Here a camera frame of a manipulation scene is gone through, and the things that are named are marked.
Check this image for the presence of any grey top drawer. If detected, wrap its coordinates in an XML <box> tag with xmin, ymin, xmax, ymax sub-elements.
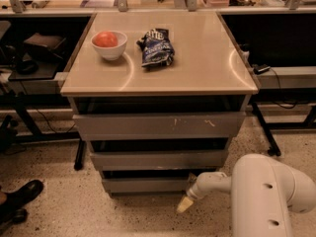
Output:
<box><xmin>73</xmin><ymin>112</ymin><xmax>245</xmax><ymax>140</ymax></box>

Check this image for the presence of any grey drawer cabinet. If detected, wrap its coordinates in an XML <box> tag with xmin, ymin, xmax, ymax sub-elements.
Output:
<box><xmin>61</xmin><ymin>11</ymin><xmax>258</xmax><ymax>180</ymax></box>

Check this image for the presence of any grey bottom drawer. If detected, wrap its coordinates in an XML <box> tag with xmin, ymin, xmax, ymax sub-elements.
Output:
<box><xmin>102</xmin><ymin>178</ymin><xmax>189</xmax><ymax>194</ymax></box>

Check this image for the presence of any grey drawer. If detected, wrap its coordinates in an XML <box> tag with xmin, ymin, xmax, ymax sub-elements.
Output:
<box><xmin>102</xmin><ymin>178</ymin><xmax>189</xmax><ymax>194</ymax></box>
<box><xmin>90</xmin><ymin>149</ymin><xmax>228</xmax><ymax>171</ymax></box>
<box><xmin>73</xmin><ymin>112</ymin><xmax>245</xmax><ymax>140</ymax></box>

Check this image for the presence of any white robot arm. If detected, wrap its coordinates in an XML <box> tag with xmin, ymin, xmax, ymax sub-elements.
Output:
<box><xmin>177</xmin><ymin>154</ymin><xmax>316</xmax><ymax>237</ymax></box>

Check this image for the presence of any black shoe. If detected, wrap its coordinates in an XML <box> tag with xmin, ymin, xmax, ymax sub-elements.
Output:
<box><xmin>0</xmin><ymin>180</ymin><xmax>43</xmax><ymax>217</ymax></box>

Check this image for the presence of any dark box under desk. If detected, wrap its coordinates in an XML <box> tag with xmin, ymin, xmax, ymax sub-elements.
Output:
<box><xmin>23</xmin><ymin>33</ymin><xmax>67</xmax><ymax>62</ymax></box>

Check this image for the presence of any grey middle drawer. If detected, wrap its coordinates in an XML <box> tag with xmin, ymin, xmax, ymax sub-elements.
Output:
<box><xmin>90</xmin><ymin>149</ymin><xmax>228</xmax><ymax>171</ymax></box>

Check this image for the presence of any red apple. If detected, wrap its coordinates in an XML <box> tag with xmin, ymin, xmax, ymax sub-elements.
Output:
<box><xmin>94</xmin><ymin>32</ymin><xmax>118</xmax><ymax>47</ymax></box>

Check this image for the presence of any white ceramic bowl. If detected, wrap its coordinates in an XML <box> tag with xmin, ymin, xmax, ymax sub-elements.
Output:
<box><xmin>91</xmin><ymin>31</ymin><xmax>127</xmax><ymax>60</ymax></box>

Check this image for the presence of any blue chip bag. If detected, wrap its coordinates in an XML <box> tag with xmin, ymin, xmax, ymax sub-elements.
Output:
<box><xmin>136</xmin><ymin>28</ymin><xmax>175</xmax><ymax>68</ymax></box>

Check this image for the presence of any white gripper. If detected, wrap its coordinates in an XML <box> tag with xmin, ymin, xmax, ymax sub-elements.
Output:
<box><xmin>177</xmin><ymin>172</ymin><xmax>228</xmax><ymax>213</ymax></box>

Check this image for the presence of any black power adapter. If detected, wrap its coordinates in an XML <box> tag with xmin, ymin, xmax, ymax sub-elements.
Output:
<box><xmin>253</xmin><ymin>64</ymin><xmax>271</xmax><ymax>75</ymax></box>

